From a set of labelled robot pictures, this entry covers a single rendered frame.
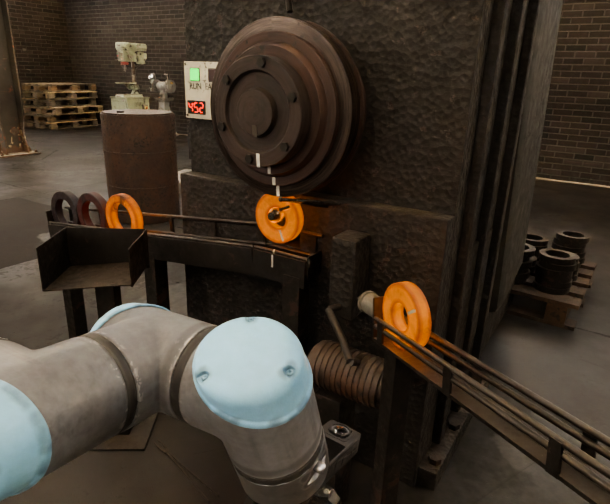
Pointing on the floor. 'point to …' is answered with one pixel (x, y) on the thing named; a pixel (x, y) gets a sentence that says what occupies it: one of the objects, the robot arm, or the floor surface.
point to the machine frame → (387, 183)
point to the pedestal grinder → (163, 91)
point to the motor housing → (344, 392)
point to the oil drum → (142, 160)
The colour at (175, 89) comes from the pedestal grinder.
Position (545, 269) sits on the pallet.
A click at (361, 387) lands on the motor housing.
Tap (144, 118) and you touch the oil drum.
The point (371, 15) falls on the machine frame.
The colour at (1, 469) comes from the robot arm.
